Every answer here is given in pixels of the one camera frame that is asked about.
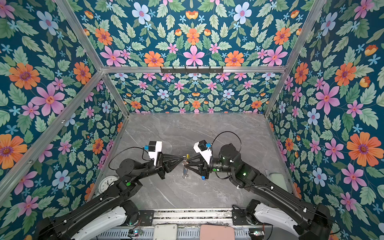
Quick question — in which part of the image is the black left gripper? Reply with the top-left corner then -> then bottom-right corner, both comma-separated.
133,151 -> 183,182

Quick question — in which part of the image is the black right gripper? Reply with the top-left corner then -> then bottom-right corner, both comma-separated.
185,154 -> 236,181

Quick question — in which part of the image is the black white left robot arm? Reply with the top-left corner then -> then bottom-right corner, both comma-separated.
33,153 -> 184,240

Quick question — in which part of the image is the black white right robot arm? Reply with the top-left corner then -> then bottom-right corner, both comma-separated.
185,141 -> 333,240

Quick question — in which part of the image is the white alarm clock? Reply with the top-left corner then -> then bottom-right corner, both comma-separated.
98,176 -> 118,194

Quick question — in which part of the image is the pink plastic box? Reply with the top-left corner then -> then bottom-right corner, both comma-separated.
200,225 -> 235,240

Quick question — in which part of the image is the white plastic box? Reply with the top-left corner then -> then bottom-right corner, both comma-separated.
153,224 -> 178,240

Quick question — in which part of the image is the small green circuit board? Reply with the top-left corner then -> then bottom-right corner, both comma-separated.
128,229 -> 144,238

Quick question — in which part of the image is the pale green sponge block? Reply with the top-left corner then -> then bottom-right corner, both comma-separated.
266,171 -> 289,191

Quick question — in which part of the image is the right small circuit board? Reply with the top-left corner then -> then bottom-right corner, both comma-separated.
249,229 -> 265,240

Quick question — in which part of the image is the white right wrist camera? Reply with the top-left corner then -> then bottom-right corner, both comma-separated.
194,140 -> 213,165

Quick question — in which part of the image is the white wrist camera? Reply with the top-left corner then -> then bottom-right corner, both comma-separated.
194,140 -> 213,165
144,141 -> 163,167

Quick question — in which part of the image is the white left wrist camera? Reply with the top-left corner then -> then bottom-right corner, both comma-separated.
144,141 -> 163,167

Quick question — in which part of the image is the right camera black cable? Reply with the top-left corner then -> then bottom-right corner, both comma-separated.
211,131 -> 243,151

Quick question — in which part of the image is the camera black cable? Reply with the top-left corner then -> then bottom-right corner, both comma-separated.
211,131 -> 243,151
108,146 -> 151,172

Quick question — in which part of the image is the left camera black cable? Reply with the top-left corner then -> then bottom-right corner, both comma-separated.
108,146 -> 151,172

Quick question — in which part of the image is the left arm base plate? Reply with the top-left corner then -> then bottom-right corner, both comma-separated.
127,210 -> 155,227

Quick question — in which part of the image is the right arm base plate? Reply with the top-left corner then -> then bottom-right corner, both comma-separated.
232,209 -> 257,226

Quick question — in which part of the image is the black wall hook rack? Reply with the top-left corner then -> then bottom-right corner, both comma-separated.
160,67 -> 224,74

